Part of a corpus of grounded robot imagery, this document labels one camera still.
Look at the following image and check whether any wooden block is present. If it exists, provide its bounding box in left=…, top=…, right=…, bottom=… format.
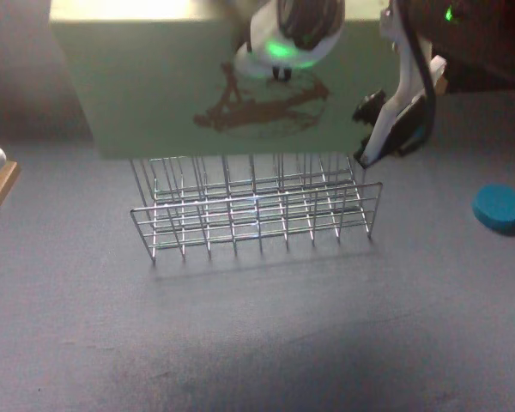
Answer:
left=0, top=161, right=22, bottom=212

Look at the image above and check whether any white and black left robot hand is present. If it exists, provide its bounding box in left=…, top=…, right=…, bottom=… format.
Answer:
left=352, top=6, right=450, bottom=169

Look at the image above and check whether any metal wire rack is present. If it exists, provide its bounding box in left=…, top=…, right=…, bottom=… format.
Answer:
left=130, top=152, right=384, bottom=264

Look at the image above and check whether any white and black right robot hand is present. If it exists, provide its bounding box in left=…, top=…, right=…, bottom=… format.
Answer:
left=233, top=0, right=347, bottom=82

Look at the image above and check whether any black cable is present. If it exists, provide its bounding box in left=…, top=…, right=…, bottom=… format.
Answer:
left=392, top=0, right=438, bottom=142

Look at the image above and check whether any blue round disc block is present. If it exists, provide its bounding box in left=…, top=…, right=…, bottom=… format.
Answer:
left=471, top=183, right=515, bottom=236

